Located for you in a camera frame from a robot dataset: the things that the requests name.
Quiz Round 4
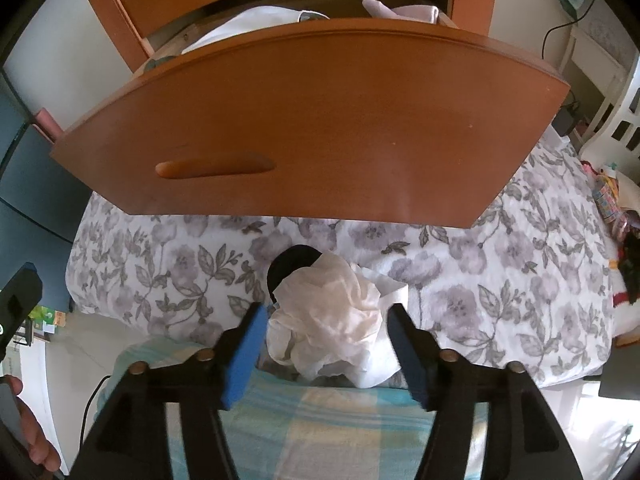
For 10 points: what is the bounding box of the pink garment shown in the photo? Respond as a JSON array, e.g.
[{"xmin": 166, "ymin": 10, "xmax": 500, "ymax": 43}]
[{"xmin": 361, "ymin": 0, "xmax": 441, "ymax": 25}]

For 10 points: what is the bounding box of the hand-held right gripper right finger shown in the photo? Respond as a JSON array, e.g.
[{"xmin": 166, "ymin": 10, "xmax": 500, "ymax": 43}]
[{"xmin": 387, "ymin": 302, "xmax": 583, "ymax": 480}]

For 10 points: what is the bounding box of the blue yellow plaid sheet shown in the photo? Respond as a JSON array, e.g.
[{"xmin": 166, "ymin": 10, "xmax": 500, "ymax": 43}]
[{"xmin": 107, "ymin": 335, "xmax": 488, "ymax": 480}]

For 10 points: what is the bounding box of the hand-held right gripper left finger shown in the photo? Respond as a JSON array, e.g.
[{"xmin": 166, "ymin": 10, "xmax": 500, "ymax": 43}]
[{"xmin": 70, "ymin": 302, "xmax": 269, "ymax": 480}]

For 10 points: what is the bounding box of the floral blanket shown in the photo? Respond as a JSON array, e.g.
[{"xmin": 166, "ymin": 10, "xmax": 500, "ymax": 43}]
[{"xmin": 65, "ymin": 135, "xmax": 618, "ymax": 391}]

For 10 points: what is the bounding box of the red black floor clutter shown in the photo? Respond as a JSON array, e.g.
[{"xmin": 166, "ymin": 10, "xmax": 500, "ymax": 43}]
[{"xmin": 582, "ymin": 160, "xmax": 640, "ymax": 311}]

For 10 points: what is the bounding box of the black power cable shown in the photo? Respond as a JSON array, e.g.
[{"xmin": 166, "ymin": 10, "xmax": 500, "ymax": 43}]
[{"xmin": 542, "ymin": 0, "xmax": 601, "ymax": 56}]

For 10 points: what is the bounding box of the wooden drawer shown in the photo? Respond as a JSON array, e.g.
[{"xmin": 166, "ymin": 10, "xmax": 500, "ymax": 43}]
[{"xmin": 49, "ymin": 17, "xmax": 572, "ymax": 231}]

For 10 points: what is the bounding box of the white garment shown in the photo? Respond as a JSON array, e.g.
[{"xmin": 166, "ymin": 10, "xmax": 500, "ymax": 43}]
[{"xmin": 181, "ymin": 6, "xmax": 331, "ymax": 55}]

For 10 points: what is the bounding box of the dark navy cloth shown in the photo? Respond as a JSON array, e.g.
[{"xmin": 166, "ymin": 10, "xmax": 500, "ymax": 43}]
[{"xmin": 267, "ymin": 245, "xmax": 323, "ymax": 306}]

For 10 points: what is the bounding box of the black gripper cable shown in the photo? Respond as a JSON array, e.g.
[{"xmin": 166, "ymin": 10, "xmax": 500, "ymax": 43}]
[{"xmin": 82, "ymin": 375, "xmax": 112, "ymax": 456}]

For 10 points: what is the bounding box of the pink board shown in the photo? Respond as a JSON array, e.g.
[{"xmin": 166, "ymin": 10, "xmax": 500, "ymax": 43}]
[{"xmin": 32, "ymin": 107, "xmax": 65, "ymax": 142}]

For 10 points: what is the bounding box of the person's left hand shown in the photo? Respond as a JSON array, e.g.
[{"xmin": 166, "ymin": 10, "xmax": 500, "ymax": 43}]
[{"xmin": 2, "ymin": 376, "xmax": 64, "ymax": 473}]

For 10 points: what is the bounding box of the dark green cabinet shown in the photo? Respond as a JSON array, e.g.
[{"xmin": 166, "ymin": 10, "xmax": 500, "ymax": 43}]
[{"xmin": 0, "ymin": 70, "xmax": 93, "ymax": 321}]

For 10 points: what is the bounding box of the pale sheer garment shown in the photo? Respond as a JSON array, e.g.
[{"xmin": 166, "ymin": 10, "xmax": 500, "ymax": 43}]
[{"xmin": 265, "ymin": 252, "xmax": 411, "ymax": 391}]

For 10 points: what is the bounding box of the wooden nightstand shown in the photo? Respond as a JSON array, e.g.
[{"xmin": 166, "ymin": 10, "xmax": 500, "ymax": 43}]
[{"xmin": 77, "ymin": 0, "xmax": 501, "ymax": 73}]

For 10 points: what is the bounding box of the black power adapter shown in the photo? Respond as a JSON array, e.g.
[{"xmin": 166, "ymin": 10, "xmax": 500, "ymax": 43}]
[{"xmin": 555, "ymin": 102, "xmax": 581, "ymax": 136}]

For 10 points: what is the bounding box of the white side table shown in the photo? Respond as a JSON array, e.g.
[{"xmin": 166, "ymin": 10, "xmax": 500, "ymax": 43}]
[{"xmin": 557, "ymin": 10, "xmax": 632, "ymax": 107}]

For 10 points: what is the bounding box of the green box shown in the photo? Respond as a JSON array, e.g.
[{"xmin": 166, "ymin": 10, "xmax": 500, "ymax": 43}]
[{"xmin": 27, "ymin": 305, "xmax": 68, "ymax": 332}]

